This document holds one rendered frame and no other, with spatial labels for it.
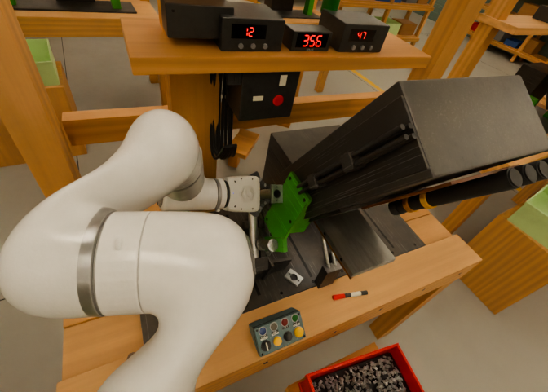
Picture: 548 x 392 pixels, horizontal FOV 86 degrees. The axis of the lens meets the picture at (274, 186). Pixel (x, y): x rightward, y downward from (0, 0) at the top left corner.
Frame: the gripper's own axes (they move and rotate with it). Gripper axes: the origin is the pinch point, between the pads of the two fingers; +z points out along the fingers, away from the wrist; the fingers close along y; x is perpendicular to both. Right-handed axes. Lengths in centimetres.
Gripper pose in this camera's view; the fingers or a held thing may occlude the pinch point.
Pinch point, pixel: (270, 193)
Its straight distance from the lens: 87.4
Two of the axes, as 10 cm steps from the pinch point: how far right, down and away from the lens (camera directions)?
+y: -0.1, -10.0, 0.3
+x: -5.6, 0.3, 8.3
